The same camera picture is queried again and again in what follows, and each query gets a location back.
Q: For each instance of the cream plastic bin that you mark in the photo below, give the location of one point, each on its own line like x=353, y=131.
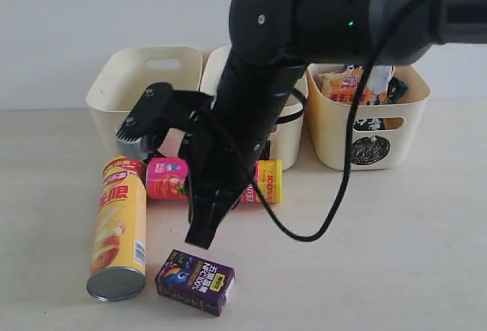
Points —
x=382, y=134
x=283, y=144
x=128, y=73

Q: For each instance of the purple juice carton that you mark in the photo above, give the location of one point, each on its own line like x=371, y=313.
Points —
x=196, y=282

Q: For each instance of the middle cream plastic bin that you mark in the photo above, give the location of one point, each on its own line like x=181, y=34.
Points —
x=283, y=144

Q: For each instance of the left cream plastic bin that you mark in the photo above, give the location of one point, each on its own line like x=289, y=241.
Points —
x=128, y=73

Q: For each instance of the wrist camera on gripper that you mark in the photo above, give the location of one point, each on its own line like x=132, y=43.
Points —
x=159, y=109

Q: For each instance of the right cream plastic bin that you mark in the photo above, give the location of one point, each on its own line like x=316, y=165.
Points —
x=382, y=134

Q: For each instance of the blue noodle bag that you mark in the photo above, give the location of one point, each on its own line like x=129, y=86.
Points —
x=396, y=90

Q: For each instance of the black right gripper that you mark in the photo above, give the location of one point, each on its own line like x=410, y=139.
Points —
x=219, y=177

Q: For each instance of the orange noodle bag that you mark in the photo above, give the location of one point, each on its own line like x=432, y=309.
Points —
x=341, y=85

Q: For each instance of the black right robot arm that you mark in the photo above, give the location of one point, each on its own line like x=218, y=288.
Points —
x=272, y=44

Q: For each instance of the yellow chips can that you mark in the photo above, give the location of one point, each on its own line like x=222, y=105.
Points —
x=118, y=260

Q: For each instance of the pink chips can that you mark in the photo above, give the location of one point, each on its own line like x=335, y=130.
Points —
x=165, y=179

